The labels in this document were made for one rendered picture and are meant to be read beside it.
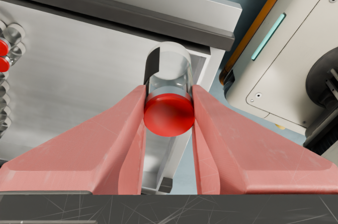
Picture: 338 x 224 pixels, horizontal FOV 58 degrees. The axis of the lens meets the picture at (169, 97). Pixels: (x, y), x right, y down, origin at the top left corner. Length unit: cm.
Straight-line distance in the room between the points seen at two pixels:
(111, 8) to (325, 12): 84
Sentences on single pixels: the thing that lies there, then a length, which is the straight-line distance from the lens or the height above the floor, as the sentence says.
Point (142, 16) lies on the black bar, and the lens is 36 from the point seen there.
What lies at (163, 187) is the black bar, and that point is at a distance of 54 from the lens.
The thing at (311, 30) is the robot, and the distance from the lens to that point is 112.
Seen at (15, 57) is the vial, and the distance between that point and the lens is 42.
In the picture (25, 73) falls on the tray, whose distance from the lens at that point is 46.
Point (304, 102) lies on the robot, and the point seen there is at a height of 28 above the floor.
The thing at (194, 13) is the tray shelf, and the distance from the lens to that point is 38.
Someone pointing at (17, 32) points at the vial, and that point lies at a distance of 42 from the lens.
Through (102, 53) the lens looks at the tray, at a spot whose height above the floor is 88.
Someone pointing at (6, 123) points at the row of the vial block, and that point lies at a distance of 52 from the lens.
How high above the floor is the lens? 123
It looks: 54 degrees down
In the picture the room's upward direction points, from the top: 176 degrees counter-clockwise
